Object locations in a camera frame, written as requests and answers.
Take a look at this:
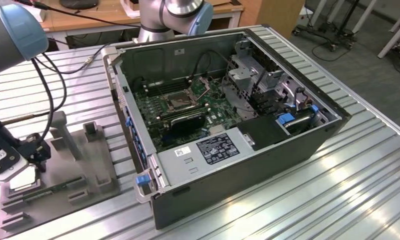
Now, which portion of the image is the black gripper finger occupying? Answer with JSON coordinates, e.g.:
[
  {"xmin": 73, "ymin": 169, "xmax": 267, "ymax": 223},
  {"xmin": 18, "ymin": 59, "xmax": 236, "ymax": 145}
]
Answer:
[{"xmin": 28, "ymin": 147, "xmax": 49, "ymax": 174}]

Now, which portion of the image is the silver CPU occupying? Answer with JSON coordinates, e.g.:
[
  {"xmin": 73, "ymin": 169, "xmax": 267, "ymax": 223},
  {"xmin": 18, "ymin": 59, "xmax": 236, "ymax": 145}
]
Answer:
[{"xmin": 8, "ymin": 166, "xmax": 42, "ymax": 194}]

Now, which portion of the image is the CPU socket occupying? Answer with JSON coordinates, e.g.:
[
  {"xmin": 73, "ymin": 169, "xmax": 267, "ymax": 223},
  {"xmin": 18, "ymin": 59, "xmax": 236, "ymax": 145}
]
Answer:
[{"xmin": 164, "ymin": 91, "xmax": 203, "ymax": 112}]

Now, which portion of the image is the grey parts rack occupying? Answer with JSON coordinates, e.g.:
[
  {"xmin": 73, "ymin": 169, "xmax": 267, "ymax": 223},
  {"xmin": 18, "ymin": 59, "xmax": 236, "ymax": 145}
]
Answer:
[{"xmin": 0, "ymin": 111, "xmax": 121, "ymax": 239}]

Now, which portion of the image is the green RAM stick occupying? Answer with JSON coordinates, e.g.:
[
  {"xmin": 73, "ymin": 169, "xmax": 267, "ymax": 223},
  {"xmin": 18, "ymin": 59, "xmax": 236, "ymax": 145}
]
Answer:
[{"xmin": 21, "ymin": 180, "xmax": 86, "ymax": 201}]

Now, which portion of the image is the blue case latch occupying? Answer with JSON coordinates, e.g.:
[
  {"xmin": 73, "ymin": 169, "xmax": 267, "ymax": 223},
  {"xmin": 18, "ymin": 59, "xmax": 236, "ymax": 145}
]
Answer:
[{"xmin": 136, "ymin": 175, "xmax": 152, "ymax": 187}]

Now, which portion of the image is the silver power supply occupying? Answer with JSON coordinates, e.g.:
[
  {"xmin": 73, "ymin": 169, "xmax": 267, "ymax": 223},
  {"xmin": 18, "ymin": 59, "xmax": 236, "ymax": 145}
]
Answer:
[{"xmin": 152, "ymin": 127, "xmax": 255, "ymax": 189}]

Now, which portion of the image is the black graphics card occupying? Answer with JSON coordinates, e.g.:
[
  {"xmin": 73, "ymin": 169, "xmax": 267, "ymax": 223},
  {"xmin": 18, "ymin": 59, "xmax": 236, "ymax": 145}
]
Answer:
[{"xmin": 147, "ymin": 109, "xmax": 209, "ymax": 147}]

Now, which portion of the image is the wooden desk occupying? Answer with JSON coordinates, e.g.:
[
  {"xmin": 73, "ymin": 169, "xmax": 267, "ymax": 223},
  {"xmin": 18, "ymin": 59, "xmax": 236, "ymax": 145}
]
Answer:
[{"xmin": 36, "ymin": 0, "xmax": 247, "ymax": 51}]

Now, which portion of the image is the green motherboard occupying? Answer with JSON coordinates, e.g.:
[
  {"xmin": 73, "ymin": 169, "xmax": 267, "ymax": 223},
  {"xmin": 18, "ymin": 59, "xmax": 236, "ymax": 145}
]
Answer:
[{"xmin": 132, "ymin": 76, "xmax": 241, "ymax": 151}]

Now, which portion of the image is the metal socket cover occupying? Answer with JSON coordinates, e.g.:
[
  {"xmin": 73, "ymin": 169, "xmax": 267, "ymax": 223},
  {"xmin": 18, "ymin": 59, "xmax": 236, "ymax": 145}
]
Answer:
[{"xmin": 185, "ymin": 75, "xmax": 219, "ymax": 101}]

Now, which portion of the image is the open black PC case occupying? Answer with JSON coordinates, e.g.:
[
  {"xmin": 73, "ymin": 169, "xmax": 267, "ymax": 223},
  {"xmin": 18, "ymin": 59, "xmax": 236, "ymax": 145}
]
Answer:
[{"xmin": 100, "ymin": 24, "xmax": 353, "ymax": 231}]

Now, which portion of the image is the black disk bay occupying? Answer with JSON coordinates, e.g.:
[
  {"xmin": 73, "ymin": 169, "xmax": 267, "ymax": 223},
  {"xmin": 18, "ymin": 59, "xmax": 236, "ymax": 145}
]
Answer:
[{"xmin": 236, "ymin": 115, "xmax": 293, "ymax": 151}]

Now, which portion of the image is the silver metal drive cage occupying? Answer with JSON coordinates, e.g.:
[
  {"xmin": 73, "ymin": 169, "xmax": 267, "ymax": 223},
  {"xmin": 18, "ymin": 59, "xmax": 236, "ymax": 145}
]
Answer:
[{"xmin": 225, "ymin": 53, "xmax": 265, "ymax": 86}]

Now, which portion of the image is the blue disk carrier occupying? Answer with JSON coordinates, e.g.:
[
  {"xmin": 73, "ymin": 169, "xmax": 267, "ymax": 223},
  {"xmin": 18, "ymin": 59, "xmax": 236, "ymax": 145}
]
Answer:
[{"xmin": 275, "ymin": 112, "xmax": 295, "ymax": 129}]

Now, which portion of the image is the wooden cabinet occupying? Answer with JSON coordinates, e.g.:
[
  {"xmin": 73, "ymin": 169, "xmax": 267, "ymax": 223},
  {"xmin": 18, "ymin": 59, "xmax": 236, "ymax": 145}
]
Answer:
[{"xmin": 243, "ymin": 0, "xmax": 305, "ymax": 40}]

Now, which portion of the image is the black wheeled stand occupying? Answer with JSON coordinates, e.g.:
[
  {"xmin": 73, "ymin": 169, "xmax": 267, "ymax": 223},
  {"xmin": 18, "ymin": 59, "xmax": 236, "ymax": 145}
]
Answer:
[{"xmin": 292, "ymin": 0, "xmax": 359, "ymax": 53}]

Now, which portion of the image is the white table leg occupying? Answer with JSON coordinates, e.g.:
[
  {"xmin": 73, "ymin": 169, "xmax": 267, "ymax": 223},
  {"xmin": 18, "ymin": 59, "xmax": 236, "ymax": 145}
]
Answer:
[{"xmin": 376, "ymin": 0, "xmax": 400, "ymax": 60}]

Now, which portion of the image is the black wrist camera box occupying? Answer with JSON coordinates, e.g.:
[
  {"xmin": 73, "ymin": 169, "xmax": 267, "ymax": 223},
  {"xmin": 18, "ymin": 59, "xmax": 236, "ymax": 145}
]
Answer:
[{"xmin": 17, "ymin": 133, "xmax": 53, "ymax": 161}]

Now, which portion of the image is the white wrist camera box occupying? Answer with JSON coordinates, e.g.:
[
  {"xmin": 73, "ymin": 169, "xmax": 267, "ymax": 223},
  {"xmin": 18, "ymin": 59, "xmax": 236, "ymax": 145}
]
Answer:
[{"xmin": 0, "ymin": 147, "xmax": 30, "ymax": 183}]

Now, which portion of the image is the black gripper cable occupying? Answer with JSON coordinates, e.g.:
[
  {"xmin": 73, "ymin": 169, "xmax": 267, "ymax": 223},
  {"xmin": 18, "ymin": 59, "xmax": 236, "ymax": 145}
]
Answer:
[{"xmin": 30, "ymin": 53, "xmax": 69, "ymax": 141}]

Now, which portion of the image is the black cable with metal plug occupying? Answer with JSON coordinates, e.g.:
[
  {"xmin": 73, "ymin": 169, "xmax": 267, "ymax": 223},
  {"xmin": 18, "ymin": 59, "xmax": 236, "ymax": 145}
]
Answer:
[{"xmin": 36, "ymin": 42, "xmax": 116, "ymax": 76}]

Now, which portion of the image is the black looped wire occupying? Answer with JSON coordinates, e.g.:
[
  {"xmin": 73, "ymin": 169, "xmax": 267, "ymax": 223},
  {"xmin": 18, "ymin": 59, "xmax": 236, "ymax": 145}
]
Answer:
[{"xmin": 191, "ymin": 49, "xmax": 232, "ymax": 79}]

